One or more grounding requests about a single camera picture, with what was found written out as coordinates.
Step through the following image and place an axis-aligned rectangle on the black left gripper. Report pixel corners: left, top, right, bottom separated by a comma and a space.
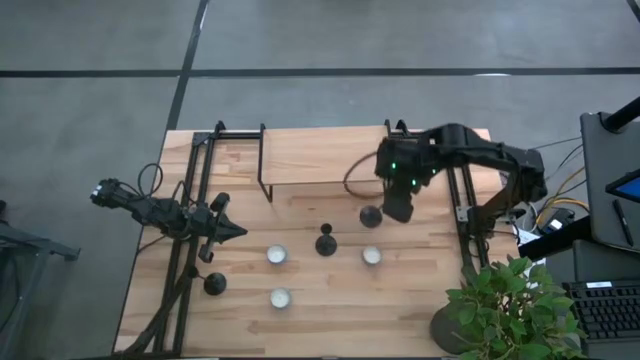
198, 192, 249, 263

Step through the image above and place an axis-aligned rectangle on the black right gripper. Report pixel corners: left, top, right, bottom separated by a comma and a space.
374, 134, 441, 224

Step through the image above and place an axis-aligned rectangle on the black candlestick holder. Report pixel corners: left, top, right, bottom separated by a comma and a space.
358, 204, 384, 230
314, 222, 339, 258
185, 265, 228, 297

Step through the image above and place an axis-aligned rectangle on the tealight candle with patterned cup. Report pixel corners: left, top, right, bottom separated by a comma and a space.
265, 243, 289, 266
269, 287, 293, 311
361, 244, 384, 267

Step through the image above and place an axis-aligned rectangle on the wooden shelf with black legs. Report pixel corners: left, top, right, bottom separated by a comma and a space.
256, 122, 396, 204

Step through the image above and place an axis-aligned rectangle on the white paper sheet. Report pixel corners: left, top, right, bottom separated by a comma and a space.
513, 225, 547, 266

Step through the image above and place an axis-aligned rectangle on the dark grey plant pot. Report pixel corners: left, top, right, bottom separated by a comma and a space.
428, 303, 484, 357

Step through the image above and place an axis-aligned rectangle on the green leafy plant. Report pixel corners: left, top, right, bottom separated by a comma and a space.
444, 253, 590, 360

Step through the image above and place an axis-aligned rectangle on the black desk bar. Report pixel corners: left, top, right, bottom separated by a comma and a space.
517, 214, 594, 262

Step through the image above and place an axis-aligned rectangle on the black power adapter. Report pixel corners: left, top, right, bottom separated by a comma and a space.
541, 207, 577, 236

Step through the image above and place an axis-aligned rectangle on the grey metal stand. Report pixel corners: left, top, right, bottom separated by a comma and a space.
0, 198, 82, 360

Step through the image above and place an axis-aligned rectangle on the grey stand tray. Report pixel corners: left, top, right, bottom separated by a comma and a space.
578, 110, 640, 255

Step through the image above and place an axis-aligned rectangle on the black pen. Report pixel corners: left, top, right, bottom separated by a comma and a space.
612, 198, 636, 248

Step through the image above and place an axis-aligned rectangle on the tablet with blue screen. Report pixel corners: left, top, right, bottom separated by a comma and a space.
604, 167, 640, 205

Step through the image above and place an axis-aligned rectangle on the black computer keyboard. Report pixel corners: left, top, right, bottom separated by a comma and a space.
561, 278, 640, 345

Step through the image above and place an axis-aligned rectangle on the black pole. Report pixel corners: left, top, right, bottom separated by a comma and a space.
599, 95, 640, 134

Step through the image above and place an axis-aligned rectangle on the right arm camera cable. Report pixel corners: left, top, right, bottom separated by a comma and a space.
342, 151, 386, 200

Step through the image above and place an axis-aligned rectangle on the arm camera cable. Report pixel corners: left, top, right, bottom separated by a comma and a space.
342, 151, 386, 200
136, 161, 194, 199

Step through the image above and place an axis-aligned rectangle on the black metal rig frame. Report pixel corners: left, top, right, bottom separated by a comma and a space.
113, 118, 494, 357

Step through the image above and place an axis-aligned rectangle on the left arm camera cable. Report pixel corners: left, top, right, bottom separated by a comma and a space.
136, 161, 194, 199

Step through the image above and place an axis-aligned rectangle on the yellow cable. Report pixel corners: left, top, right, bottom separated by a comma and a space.
533, 196, 592, 227

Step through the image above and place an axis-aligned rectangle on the thin grey cable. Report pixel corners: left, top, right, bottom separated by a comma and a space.
531, 135, 584, 151

